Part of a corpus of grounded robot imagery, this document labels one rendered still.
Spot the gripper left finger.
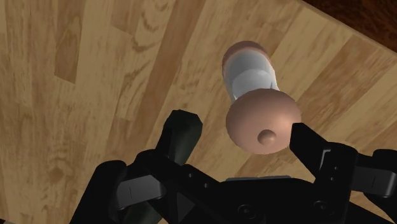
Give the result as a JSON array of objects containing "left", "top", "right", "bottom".
[{"left": 69, "top": 109, "right": 224, "bottom": 224}]

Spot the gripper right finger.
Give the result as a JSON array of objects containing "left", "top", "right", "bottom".
[{"left": 289, "top": 122, "right": 397, "bottom": 224}]

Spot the glass jar with copper lid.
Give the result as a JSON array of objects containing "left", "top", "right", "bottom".
[{"left": 221, "top": 40, "right": 302, "bottom": 155}]

